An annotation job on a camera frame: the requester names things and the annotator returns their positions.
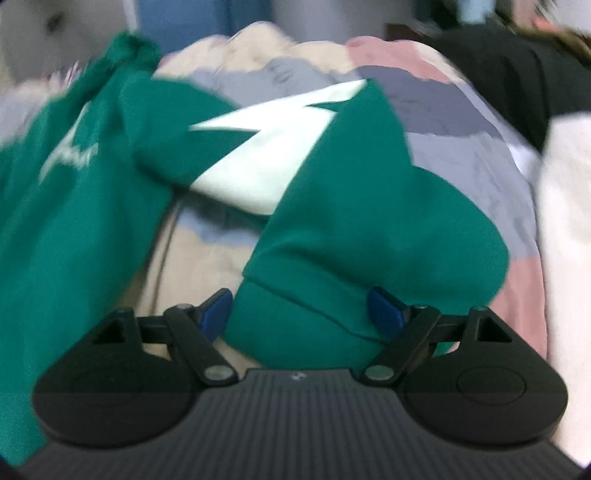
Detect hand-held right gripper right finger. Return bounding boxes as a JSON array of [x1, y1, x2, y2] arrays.
[[359, 286, 514, 387]]

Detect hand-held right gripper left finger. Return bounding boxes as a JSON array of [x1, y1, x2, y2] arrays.
[[90, 288, 240, 387]]

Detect green sweatshirt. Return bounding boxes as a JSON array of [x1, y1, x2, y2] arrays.
[[0, 32, 511, 467]]

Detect patchwork quilt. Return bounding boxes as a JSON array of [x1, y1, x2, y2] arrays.
[[0, 23, 550, 370]]

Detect white fleece cloth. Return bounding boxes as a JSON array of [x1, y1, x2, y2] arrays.
[[512, 111, 591, 467]]

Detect black garment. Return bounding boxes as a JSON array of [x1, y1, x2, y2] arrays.
[[425, 23, 591, 153]]

